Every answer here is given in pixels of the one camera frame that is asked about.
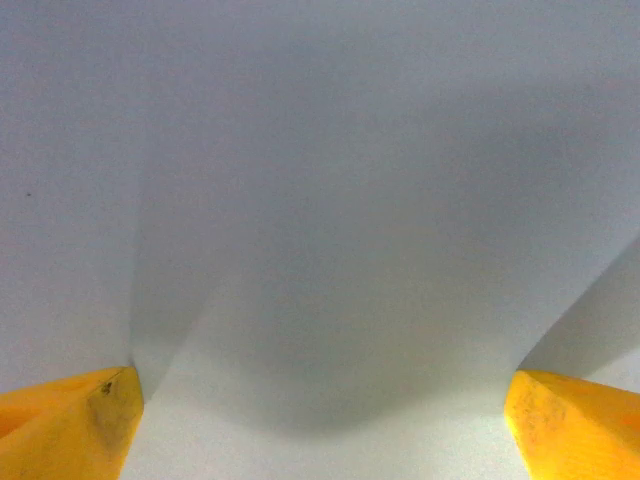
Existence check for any teal cloth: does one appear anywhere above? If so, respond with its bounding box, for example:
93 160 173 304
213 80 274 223
0 0 640 480

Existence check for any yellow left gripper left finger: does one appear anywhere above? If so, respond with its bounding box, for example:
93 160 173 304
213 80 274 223
0 366 146 480

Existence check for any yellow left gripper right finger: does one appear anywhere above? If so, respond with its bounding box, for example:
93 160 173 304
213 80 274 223
503 368 640 480

